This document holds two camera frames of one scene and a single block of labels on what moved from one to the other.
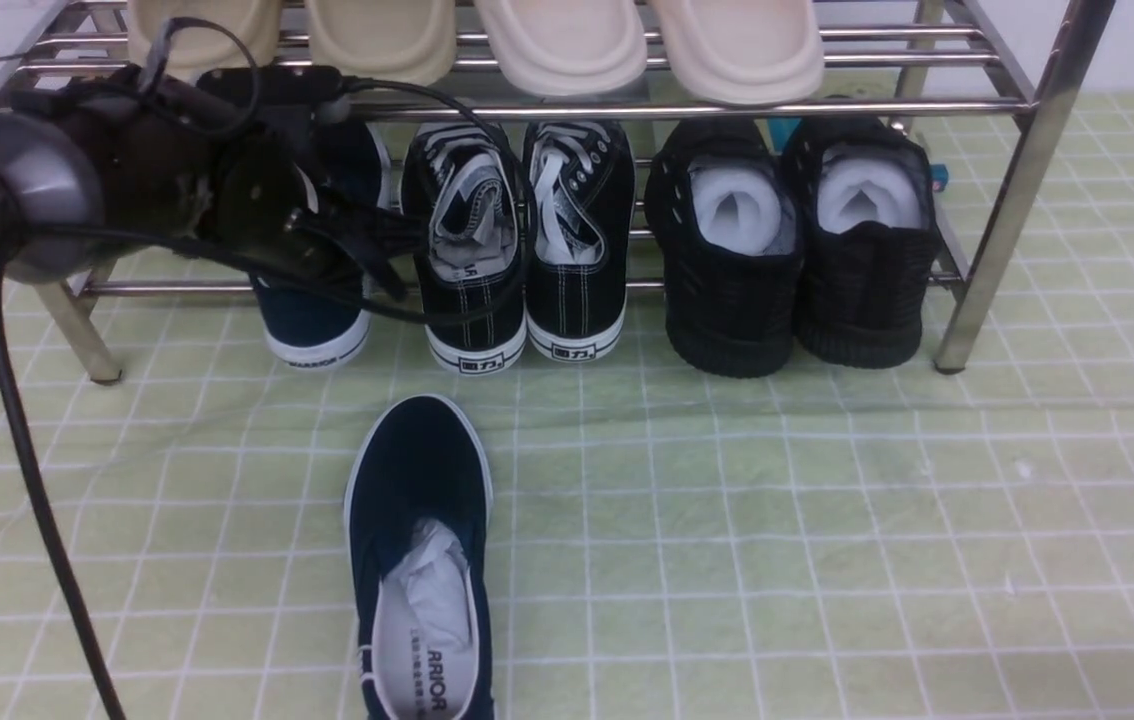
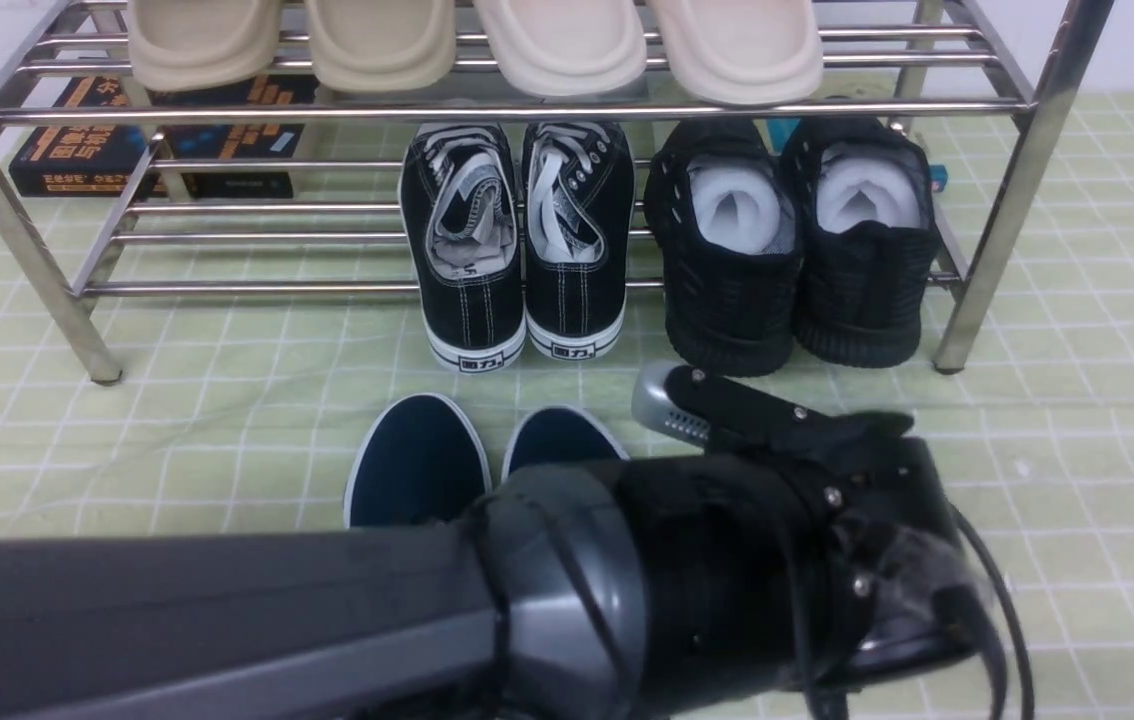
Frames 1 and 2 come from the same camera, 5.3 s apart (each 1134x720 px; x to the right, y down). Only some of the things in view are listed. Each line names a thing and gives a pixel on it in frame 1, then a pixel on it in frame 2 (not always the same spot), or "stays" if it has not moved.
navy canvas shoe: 311,324 to 560,434
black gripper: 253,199 to 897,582
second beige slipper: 407,41 stays
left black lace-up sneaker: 465,192 stays
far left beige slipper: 207,35 stays
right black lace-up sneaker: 578,226 stays
